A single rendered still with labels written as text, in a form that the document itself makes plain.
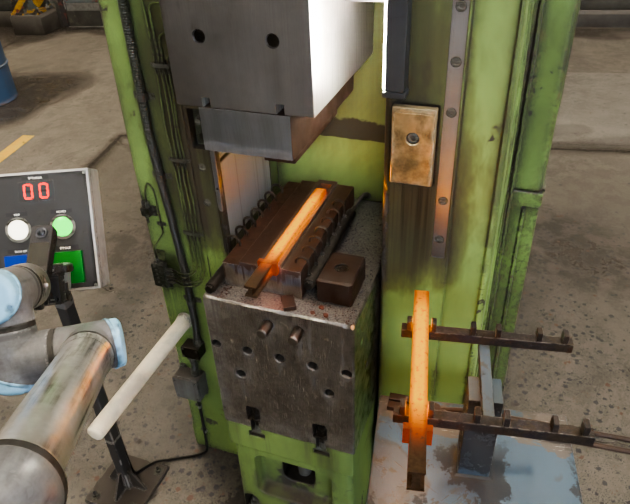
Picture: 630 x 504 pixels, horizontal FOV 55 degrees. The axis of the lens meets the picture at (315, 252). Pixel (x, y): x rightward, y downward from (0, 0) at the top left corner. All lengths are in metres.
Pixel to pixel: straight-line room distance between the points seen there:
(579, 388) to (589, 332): 0.35
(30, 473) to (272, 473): 1.37
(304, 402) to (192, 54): 0.87
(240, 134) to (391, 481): 0.75
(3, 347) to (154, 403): 1.41
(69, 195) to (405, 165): 0.76
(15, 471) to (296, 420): 1.07
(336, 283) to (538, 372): 1.42
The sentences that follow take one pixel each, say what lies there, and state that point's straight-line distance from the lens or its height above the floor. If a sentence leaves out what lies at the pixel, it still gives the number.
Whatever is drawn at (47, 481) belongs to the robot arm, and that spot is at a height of 1.30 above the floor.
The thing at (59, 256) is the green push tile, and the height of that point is 1.03.
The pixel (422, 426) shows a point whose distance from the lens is 1.00.
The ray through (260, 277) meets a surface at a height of 1.01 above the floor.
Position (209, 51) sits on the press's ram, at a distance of 1.22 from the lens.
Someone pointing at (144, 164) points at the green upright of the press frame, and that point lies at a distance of 1.61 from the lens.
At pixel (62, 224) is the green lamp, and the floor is 1.10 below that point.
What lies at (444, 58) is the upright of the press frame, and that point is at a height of 1.45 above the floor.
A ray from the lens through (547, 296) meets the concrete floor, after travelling 3.01.
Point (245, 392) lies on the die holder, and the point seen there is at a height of 0.61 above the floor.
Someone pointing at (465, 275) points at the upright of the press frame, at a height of 0.95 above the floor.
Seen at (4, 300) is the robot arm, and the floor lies 1.19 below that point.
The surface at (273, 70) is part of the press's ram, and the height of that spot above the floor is 1.45.
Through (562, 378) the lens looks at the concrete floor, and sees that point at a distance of 2.63.
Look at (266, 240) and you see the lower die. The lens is 1.49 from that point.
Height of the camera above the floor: 1.81
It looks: 35 degrees down
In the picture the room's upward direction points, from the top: 3 degrees counter-clockwise
